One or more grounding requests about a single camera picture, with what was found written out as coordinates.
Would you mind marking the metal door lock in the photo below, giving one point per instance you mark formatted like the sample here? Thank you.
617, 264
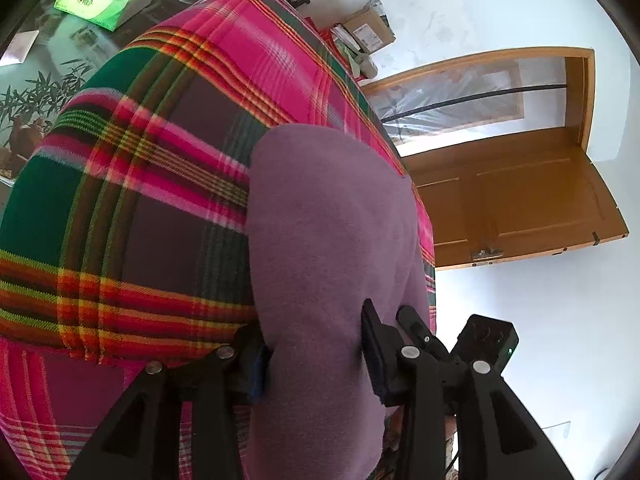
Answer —
486, 254

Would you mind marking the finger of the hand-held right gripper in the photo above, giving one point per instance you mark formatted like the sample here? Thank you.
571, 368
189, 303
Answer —
412, 321

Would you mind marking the pale paper card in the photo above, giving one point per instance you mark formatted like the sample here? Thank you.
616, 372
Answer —
20, 47

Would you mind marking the pink green plaid bed sheet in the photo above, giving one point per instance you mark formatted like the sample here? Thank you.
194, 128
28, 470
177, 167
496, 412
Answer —
150, 185

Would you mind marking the small black device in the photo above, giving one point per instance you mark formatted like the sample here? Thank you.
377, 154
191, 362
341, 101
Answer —
299, 0

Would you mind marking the glass table with bamboo print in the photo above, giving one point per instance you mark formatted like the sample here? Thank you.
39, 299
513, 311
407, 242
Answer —
50, 85

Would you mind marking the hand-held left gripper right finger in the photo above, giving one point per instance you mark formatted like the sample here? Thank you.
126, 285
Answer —
374, 360

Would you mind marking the purple fleece pants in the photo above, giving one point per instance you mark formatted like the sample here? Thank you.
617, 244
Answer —
325, 235

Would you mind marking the transparent printed door curtain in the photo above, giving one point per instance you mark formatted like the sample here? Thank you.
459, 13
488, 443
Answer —
450, 100

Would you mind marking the brown cardboard box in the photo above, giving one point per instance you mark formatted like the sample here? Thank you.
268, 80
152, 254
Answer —
370, 30

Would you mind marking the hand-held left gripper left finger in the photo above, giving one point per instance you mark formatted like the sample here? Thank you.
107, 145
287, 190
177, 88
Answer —
259, 370

